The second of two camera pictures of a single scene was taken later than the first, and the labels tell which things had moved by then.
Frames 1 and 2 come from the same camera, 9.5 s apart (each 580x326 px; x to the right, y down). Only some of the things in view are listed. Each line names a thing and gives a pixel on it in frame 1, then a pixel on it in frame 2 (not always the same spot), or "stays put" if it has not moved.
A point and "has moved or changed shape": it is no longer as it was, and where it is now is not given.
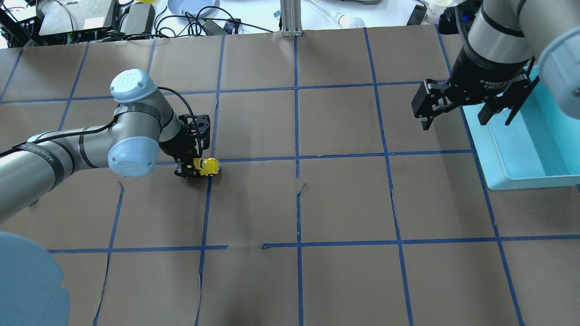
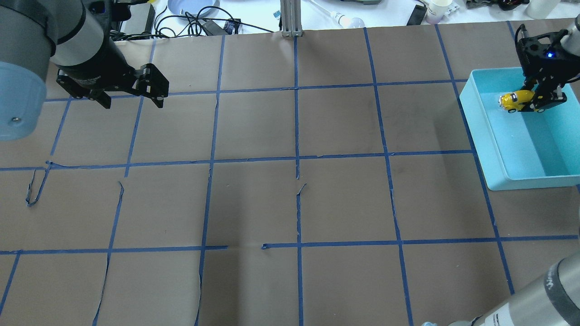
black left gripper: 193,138 to 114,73
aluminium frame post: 291,14 stays put
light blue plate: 194,8 stays put
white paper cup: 436,7 stays put
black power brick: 138,19 stays put
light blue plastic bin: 540,148 stays put
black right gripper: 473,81 to 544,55
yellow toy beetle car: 208,166 has moved or changed shape
